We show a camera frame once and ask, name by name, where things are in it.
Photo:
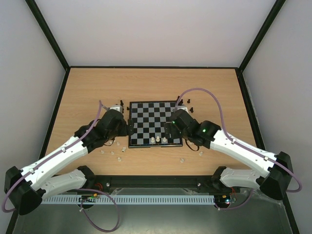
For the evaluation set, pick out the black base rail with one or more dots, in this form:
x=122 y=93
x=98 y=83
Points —
x=155 y=181

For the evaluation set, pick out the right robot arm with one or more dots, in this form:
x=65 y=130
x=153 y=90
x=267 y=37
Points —
x=268 y=172

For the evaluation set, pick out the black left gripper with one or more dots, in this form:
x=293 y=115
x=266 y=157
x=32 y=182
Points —
x=124 y=131

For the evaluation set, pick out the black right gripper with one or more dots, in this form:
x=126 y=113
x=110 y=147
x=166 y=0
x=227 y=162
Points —
x=172 y=129

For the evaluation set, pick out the black and silver chessboard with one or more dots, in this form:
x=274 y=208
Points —
x=149 y=118

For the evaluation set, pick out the black enclosure frame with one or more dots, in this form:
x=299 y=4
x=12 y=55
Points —
x=35 y=10

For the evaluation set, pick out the white slotted cable duct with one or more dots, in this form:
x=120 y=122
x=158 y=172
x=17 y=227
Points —
x=132 y=200

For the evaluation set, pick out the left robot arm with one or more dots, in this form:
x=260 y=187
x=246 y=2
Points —
x=26 y=188

